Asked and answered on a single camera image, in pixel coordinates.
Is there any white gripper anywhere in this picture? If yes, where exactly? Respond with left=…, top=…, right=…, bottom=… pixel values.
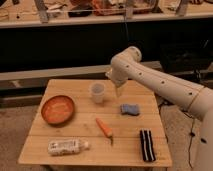
left=106, top=68, right=128, bottom=97

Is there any translucent white cup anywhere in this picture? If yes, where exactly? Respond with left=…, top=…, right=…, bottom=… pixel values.
left=89, top=82, right=105, bottom=104

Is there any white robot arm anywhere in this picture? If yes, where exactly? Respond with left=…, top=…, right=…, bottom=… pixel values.
left=106, top=46, right=213, bottom=171

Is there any orange ceramic bowl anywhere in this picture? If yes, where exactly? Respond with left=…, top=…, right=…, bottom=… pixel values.
left=41, top=95, right=75, bottom=125

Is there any blue sponge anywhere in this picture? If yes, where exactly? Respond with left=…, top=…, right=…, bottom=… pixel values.
left=120, top=104, right=140, bottom=116

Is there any orange carrot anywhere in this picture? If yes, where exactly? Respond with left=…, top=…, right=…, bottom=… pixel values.
left=96, top=118, right=113, bottom=138

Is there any wooden table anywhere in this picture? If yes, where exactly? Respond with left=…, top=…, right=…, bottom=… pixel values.
left=18, top=79, right=172, bottom=168

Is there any black white striped cloth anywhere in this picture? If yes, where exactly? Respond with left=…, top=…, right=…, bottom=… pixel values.
left=140, top=130, right=156, bottom=162

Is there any white plastic bottle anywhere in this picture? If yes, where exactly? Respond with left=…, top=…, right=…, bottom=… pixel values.
left=48, top=139, right=90, bottom=156

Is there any wooden workbench shelf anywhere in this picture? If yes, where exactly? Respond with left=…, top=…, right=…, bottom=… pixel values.
left=0, top=0, right=213, bottom=29

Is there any black cable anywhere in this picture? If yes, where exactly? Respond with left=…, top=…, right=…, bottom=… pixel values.
left=186, top=116, right=198, bottom=171

